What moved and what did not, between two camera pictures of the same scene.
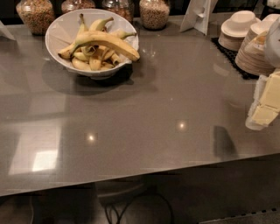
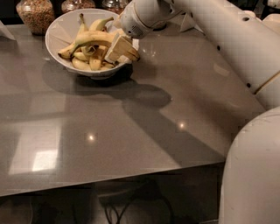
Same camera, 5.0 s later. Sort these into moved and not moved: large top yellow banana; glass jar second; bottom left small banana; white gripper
Moved: white gripper
Not moved: glass jar second; bottom left small banana; large top yellow banana
